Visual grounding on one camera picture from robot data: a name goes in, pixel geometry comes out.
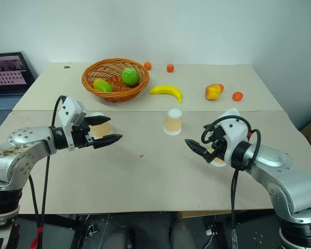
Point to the orange wicker basket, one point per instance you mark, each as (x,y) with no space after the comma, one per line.
(114,94)

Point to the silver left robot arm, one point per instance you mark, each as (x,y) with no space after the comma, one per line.
(28,145)

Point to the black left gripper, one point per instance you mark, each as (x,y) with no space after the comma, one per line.
(80,135)

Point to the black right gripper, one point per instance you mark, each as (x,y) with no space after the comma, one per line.
(220,145)

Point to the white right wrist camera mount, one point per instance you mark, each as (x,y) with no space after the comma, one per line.
(234,132)

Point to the yellow toy banana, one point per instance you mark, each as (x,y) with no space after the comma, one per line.
(168,90)

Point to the small orange toy fruit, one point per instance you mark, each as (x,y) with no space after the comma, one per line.
(170,68)
(237,96)
(148,66)
(222,87)

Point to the small white plug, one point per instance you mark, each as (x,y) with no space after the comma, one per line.
(209,231)

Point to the round green toy fruit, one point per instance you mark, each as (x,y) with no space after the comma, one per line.
(130,76)

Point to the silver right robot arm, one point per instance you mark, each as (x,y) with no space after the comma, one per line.
(280,168)

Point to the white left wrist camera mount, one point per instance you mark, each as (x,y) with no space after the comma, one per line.
(70,109)

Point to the green yellow toy mango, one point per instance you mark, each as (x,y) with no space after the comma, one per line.
(103,85)

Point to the open grey laptop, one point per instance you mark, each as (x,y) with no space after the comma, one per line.
(5,77)

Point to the yellow red toy fruit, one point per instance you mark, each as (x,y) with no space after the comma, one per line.
(213,92)

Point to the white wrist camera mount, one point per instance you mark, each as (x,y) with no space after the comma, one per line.
(70,109)
(234,132)

